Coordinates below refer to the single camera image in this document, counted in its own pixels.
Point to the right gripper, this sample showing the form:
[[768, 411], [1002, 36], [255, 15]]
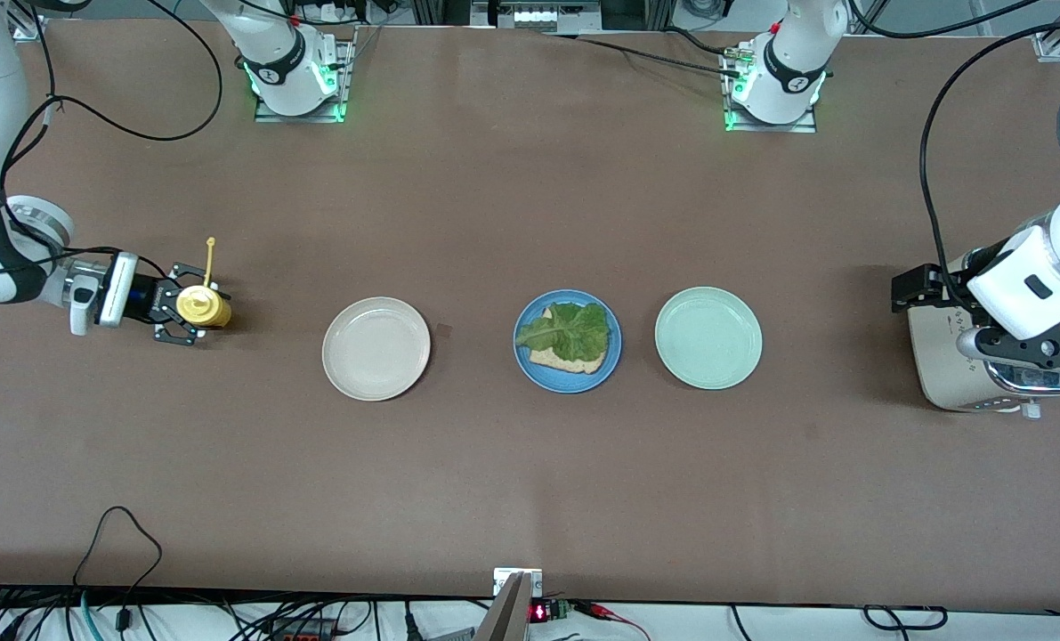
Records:
[[150, 300]]

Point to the white pole bracket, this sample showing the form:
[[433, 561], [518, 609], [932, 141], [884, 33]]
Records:
[[500, 579]]

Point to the aluminium table corner bracket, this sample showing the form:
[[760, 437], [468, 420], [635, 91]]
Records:
[[1050, 46], [31, 31]]

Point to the small red display board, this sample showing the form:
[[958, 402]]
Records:
[[540, 612]]

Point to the yellow mustard squeeze bottle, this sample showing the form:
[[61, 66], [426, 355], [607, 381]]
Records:
[[205, 307]]

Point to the grey metal camera pole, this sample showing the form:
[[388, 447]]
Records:
[[507, 614]]

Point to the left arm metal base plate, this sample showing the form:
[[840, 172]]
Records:
[[770, 128]]

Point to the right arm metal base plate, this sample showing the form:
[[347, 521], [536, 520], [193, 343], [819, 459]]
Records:
[[298, 117]]

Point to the blue round plate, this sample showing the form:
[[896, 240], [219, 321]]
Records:
[[565, 383]]

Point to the toasted bread slice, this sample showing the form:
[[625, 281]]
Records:
[[574, 363]]

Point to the green lettuce leaf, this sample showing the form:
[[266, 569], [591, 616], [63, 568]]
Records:
[[574, 329]]

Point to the beige round plate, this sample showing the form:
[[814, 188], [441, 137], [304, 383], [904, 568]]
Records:
[[376, 349]]

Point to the orange power strip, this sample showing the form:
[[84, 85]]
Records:
[[303, 634]]

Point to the pale green round plate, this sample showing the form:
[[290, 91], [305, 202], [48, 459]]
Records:
[[708, 338]]

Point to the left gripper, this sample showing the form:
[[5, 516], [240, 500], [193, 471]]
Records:
[[928, 283]]

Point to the cream and chrome toaster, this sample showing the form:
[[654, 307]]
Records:
[[948, 365]]

